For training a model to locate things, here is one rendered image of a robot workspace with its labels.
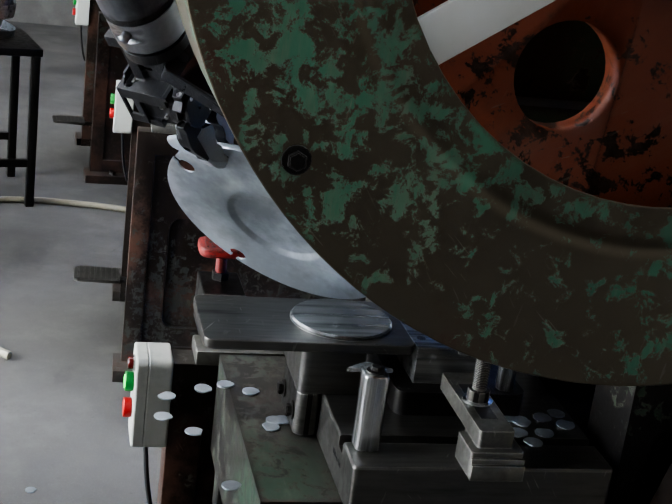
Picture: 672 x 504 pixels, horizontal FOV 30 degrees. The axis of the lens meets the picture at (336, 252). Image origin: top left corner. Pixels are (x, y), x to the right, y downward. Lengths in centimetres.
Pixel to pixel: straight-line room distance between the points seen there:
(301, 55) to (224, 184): 54
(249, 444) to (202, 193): 30
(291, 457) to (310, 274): 23
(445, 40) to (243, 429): 70
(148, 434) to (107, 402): 126
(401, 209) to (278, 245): 56
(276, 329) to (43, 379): 171
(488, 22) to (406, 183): 14
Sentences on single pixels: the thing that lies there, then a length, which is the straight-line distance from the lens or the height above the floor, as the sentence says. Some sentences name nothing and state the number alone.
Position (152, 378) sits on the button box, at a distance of 174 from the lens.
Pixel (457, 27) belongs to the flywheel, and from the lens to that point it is 98.
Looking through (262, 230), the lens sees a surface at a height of 87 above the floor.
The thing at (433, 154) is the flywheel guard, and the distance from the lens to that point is 97.
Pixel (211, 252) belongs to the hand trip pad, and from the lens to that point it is 178.
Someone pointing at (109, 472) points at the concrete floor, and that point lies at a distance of 274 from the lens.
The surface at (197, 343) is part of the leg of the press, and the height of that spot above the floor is 64.
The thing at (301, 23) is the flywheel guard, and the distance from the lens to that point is 93.
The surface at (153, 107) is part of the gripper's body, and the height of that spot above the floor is 104.
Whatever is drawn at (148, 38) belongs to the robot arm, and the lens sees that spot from 122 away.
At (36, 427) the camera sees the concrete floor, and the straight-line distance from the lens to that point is 291.
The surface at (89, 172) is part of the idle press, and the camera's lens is 477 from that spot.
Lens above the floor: 134
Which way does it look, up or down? 18 degrees down
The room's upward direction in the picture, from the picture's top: 7 degrees clockwise
